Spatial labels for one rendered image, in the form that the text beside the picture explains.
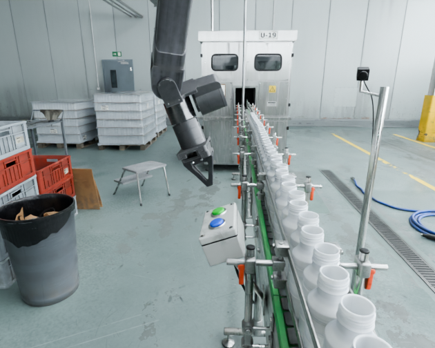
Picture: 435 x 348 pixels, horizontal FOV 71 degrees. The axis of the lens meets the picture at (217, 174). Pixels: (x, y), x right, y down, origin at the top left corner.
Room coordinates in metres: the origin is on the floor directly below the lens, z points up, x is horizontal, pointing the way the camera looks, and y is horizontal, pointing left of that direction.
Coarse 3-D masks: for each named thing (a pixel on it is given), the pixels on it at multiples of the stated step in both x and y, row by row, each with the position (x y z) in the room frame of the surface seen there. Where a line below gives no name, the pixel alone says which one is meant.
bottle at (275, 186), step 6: (282, 168) 0.83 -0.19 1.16; (276, 174) 0.81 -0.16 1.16; (282, 174) 0.80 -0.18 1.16; (288, 174) 0.80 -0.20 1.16; (276, 180) 0.80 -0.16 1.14; (270, 186) 0.81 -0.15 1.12; (276, 186) 0.79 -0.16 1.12; (270, 198) 0.81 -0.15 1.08; (270, 204) 0.81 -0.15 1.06; (270, 210) 0.81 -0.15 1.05
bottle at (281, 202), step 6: (282, 186) 0.69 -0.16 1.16; (288, 186) 0.68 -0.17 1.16; (294, 186) 0.68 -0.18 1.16; (282, 192) 0.69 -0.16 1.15; (288, 192) 0.68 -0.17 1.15; (282, 198) 0.68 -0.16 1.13; (276, 204) 0.69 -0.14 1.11; (282, 204) 0.67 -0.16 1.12; (276, 222) 0.68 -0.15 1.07; (276, 228) 0.68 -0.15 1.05; (276, 234) 0.68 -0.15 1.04
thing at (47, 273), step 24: (0, 216) 1.74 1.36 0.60; (24, 216) 1.92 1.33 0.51; (48, 216) 1.65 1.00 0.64; (72, 216) 1.84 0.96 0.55; (24, 240) 1.60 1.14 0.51; (48, 240) 1.65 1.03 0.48; (72, 240) 1.80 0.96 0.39; (24, 264) 1.61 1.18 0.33; (48, 264) 1.65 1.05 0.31; (72, 264) 1.78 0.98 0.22; (24, 288) 1.63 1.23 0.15; (48, 288) 1.64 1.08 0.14; (72, 288) 1.76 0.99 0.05
